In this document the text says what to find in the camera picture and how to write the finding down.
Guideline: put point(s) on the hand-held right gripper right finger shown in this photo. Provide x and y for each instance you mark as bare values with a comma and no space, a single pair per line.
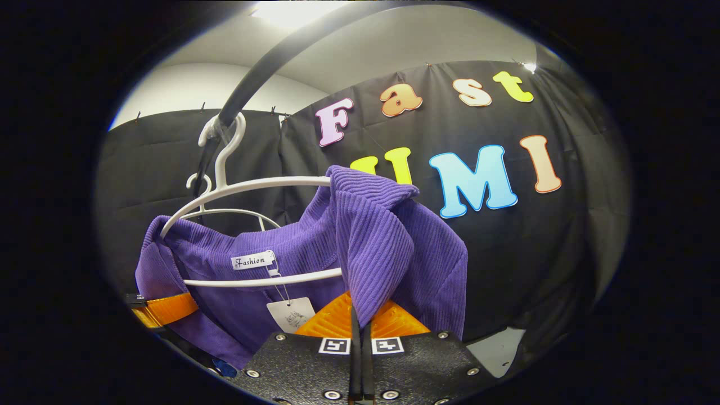
422,371

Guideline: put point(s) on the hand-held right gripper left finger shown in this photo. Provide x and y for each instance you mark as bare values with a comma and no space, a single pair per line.
304,371

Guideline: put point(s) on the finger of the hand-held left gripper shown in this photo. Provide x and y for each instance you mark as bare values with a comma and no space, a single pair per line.
169,308

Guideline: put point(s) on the small white plastic hanger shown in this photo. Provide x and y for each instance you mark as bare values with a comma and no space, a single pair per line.
236,212

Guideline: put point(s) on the large white plastic hanger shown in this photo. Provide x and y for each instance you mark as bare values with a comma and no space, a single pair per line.
253,186

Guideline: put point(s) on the black clothes rack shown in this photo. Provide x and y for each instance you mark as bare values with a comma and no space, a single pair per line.
264,67

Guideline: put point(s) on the black backdrop cloth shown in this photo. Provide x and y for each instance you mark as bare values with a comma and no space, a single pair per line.
534,253

